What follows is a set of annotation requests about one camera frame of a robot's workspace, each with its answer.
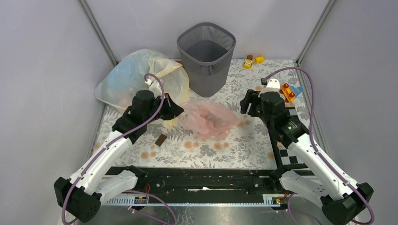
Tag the yellow toy cube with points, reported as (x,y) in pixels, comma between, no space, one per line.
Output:
(259,60)

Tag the small brown rectangular chip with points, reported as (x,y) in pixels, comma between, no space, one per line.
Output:
(162,138)

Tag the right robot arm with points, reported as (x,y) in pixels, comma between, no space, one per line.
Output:
(340,197)

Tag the blue triangular toy piece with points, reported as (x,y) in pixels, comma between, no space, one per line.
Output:
(296,90)

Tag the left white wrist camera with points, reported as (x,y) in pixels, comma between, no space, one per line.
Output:
(149,82)

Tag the grey mesh trash bin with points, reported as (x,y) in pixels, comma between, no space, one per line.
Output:
(206,51)

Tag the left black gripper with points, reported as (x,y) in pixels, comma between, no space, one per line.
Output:
(172,109)

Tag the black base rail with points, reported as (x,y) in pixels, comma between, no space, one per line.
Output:
(188,186)

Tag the floral patterned table mat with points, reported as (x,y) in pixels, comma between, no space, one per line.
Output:
(248,145)

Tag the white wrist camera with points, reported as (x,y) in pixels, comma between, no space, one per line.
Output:
(149,82)
(271,85)

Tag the yellow toy figure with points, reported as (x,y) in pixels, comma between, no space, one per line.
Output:
(247,64)

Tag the pink plastic trash bag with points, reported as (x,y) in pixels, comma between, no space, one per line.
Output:
(208,120)

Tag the clear yellowish plastic bag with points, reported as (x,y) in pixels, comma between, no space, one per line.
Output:
(127,78)

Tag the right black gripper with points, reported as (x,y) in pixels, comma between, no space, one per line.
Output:
(244,104)

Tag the black white checkerboard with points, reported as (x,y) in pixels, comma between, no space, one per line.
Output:
(284,130)

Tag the orange toy car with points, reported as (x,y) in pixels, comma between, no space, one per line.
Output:
(287,93)

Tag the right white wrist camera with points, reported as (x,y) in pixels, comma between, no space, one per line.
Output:
(271,85)

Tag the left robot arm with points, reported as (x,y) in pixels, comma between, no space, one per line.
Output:
(83,193)

